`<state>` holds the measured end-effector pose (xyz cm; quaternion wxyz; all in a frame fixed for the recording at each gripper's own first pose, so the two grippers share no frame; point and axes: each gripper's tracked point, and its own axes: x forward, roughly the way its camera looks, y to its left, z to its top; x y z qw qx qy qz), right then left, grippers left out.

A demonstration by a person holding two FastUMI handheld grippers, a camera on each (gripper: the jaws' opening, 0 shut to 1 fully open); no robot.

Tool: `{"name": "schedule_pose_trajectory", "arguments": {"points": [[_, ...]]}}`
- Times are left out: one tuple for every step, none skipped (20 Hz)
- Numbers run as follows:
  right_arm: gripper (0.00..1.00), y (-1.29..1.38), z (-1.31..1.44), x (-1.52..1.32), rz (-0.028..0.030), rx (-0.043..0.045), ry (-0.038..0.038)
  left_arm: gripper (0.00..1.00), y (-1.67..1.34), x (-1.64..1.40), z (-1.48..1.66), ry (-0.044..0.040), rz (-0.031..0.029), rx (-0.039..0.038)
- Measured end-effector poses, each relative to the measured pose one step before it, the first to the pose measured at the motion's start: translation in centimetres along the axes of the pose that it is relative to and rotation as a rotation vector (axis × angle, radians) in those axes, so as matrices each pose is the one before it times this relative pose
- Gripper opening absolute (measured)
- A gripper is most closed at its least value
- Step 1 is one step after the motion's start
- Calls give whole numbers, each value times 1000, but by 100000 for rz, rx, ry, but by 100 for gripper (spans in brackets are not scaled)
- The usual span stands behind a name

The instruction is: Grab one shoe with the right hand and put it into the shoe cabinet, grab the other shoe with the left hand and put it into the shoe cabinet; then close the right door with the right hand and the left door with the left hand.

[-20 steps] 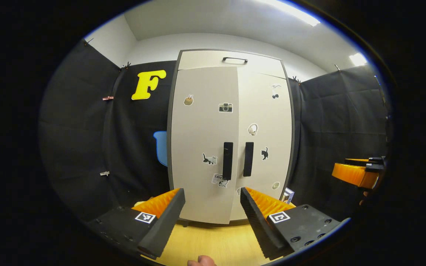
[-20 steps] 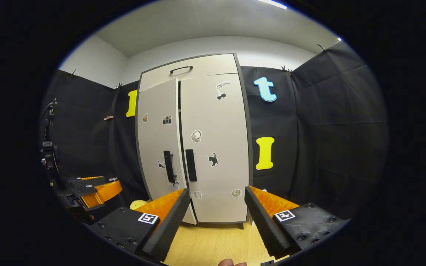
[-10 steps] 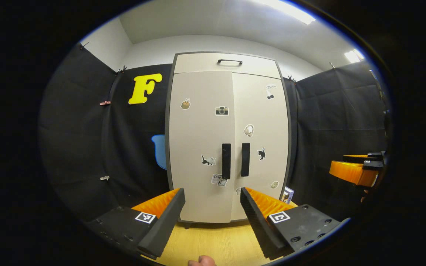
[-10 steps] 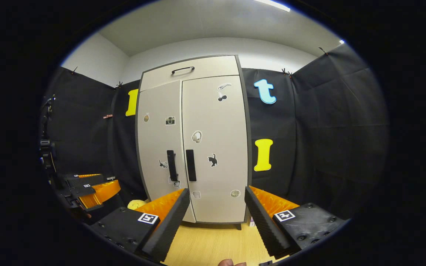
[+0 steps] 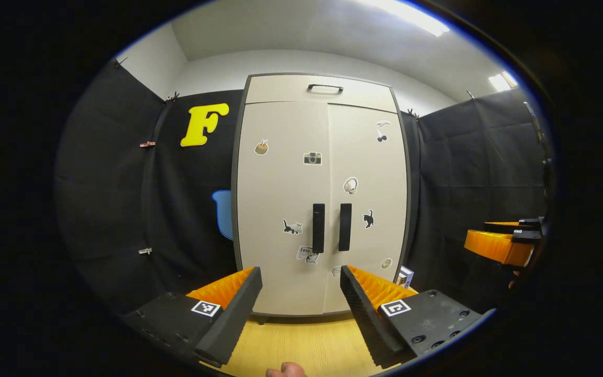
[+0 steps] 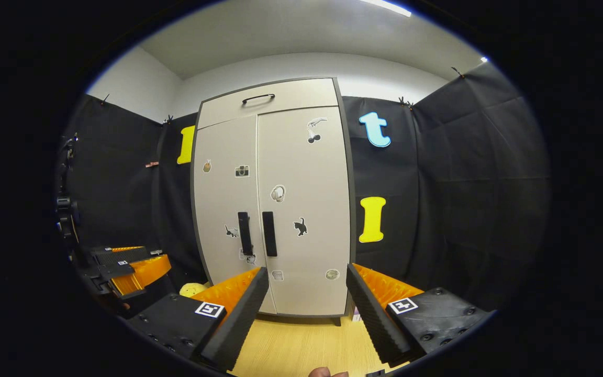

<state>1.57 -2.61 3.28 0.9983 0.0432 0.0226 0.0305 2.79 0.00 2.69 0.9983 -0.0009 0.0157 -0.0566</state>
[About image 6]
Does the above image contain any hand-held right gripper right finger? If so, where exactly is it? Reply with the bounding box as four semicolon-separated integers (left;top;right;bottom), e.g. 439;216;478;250
346;263;490;367

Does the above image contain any white shoe cabinet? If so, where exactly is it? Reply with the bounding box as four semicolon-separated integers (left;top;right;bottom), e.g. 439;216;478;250
191;77;357;326

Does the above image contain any white cabinet door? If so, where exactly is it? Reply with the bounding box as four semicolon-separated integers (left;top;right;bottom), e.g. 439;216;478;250
256;106;353;317
192;114;277;315

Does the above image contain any black door handle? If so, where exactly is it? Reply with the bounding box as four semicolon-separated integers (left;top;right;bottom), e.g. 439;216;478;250
238;212;254;257
262;211;278;258

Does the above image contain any white cabinet drawer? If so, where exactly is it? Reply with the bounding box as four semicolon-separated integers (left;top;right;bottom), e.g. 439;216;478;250
197;79;340;130

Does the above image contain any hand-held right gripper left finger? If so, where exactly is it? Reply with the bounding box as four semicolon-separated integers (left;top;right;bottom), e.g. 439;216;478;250
124;266;270;371

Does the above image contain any black backdrop cloth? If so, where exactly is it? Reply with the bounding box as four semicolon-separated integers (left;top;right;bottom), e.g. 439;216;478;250
58;62;551;315

